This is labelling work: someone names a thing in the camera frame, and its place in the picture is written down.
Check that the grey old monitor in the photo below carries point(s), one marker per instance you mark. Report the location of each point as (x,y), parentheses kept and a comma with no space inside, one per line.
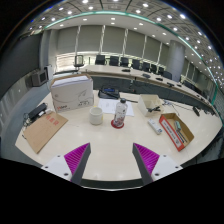
(40,77)

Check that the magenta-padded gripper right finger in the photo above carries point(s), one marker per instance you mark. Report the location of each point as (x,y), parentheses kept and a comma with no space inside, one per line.
(146,160)

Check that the flat brown cardboard envelope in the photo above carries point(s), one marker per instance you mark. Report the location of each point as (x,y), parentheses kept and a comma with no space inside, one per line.
(43,131)

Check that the row of black office chairs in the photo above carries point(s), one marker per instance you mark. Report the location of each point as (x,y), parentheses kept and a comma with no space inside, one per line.
(124,61)

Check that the small green box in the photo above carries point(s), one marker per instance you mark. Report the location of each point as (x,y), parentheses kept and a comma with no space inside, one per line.
(177,125)

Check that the red-edged open cardboard box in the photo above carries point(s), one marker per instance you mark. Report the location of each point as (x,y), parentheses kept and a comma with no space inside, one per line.
(168,131)

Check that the ceiling lights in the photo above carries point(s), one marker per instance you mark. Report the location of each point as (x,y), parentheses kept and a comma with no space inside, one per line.
(145,5)

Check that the black stapler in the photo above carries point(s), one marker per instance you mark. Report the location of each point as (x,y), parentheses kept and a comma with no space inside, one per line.
(154,108)

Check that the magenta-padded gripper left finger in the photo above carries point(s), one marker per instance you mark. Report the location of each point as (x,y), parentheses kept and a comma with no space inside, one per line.
(76,160)

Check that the clear bottle with white label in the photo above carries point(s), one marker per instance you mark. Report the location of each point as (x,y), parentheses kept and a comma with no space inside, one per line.
(120,113)

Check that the black marker pen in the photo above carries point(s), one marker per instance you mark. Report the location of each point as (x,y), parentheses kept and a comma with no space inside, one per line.
(182,136)

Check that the white open organizer box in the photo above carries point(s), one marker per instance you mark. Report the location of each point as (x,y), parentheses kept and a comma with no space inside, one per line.
(145,101)

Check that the white paper carton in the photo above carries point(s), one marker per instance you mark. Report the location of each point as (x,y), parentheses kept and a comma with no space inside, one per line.
(71,95)

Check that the black power strip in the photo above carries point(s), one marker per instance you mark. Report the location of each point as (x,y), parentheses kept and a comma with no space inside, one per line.
(37,111)

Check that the white cup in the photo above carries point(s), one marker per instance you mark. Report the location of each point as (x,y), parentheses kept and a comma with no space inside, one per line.
(96,116)

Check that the long curved conference desk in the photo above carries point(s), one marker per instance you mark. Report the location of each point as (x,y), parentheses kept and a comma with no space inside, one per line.
(113,70)

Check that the white paper sheet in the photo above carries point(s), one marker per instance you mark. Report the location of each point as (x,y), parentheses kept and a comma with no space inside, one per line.
(106,106)

